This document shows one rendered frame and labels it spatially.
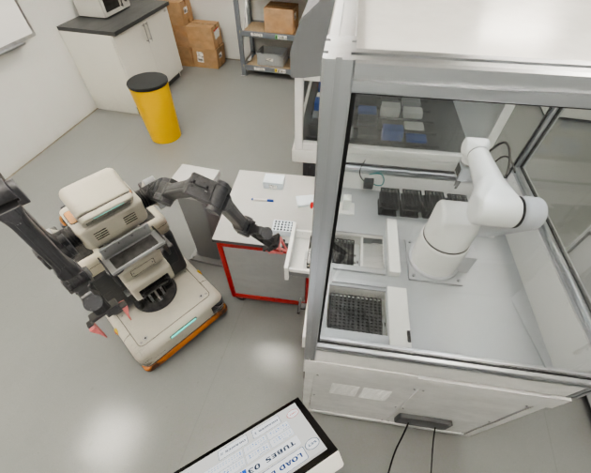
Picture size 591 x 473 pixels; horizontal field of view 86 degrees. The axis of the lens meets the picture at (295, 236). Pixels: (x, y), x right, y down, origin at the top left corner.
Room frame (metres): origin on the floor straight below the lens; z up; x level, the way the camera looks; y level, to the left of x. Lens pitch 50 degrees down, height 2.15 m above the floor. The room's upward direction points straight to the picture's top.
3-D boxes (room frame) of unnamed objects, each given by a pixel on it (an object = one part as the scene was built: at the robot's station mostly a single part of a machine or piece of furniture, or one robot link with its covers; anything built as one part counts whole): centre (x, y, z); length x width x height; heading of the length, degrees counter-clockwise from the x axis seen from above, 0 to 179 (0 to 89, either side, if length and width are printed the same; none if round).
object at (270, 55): (5.06, 0.34, 0.22); 0.40 x 0.30 x 0.17; 75
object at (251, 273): (1.40, 0.14, 0.38); 0.62 x 0.58 x 0.76; 172
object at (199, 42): (5.40, 1.55, 0.42); 0.85 x 0.33 x 0.84; 75
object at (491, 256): (0.36, -0.50, 1.52); 0.87 x 0.01 x 0.86; 82
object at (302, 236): (0.94, -0.18, 0.86); 0.40 x 0.26 x 0.06; 82
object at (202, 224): (1.64, 0.69, 0.38); 0.30 x 0.30 x 0.76; 75
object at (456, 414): (0.83, -0.57, 0.40); 1.03 x 0.95 x 0.80; 172
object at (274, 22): (5.03, 0.19, 0.72); 0.41 x 0.32 x 0.28; 75
